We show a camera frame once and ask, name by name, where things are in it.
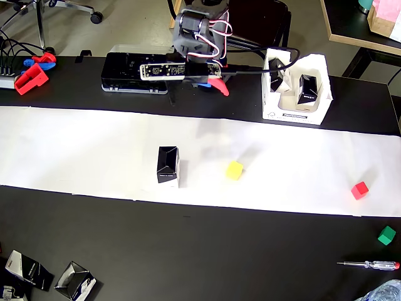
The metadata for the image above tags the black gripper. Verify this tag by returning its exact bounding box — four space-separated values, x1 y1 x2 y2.
165 53 231 107

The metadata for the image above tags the small black box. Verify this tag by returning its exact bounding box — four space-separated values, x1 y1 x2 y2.
269 57 291 93
156 145 181 189
295 73 324 112

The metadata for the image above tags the grey robot arm blue base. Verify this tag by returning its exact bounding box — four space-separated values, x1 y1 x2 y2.
172 0 233 89

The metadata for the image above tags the black electronics case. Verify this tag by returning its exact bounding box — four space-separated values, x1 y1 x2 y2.
100 44 173 95

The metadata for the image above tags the wooden leg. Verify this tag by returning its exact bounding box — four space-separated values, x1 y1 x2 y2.
169 0 182 29

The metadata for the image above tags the white cardboard box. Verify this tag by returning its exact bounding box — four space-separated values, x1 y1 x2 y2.
261 47 336 126

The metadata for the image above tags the yellow cube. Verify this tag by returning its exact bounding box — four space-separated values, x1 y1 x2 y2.
226 161 245 181

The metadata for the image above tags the black chair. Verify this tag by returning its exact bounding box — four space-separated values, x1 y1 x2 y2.
225 0 293 53

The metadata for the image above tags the black table clamp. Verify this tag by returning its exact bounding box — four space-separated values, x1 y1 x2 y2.
75 50 93 64

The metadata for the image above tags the white paper sheet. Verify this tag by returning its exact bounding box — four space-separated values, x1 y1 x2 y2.
0 105 401 218

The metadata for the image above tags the small red printed part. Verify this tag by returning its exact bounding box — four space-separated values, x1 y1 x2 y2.
31 52 58 65

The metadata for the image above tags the large red printed part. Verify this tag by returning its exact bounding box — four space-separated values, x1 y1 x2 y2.
14 63 49 96

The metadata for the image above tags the wooden edged table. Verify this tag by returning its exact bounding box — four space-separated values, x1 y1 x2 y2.
319 0 401 58

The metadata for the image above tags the blue printed part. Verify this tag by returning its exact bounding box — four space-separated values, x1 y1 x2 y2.
22 58 57 71

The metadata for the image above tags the office chair base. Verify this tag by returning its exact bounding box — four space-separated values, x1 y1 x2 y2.
0 0 105 55

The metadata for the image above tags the grey usb hub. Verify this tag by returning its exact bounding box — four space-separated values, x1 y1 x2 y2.
0 73 20 91

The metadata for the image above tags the red cube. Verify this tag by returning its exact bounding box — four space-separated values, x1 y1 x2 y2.
350 181 370 201

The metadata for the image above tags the brown kraft paper bag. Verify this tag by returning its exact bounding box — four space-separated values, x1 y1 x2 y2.
366 5 401 44

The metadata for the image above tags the pink tissue paper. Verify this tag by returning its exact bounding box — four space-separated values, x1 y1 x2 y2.
372 0 401 24

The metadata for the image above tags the open black packaging box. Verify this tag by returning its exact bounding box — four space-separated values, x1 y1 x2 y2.
53 260 96 301

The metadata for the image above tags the green cube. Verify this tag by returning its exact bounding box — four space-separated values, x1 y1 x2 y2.
377 225 397 246

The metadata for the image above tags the flat black packaging box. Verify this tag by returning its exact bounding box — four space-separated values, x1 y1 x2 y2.
4 250 55 292

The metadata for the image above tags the clear plastic bottle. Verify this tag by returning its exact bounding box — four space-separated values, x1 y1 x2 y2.
355 278 401 301

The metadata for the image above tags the white camera board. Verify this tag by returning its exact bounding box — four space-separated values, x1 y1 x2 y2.
138 61 224 82

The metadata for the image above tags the thick black camera cable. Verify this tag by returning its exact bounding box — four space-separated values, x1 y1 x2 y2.
167 0 302 77

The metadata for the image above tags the red handled screwdriver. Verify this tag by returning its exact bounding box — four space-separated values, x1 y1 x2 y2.
336 260 401 272

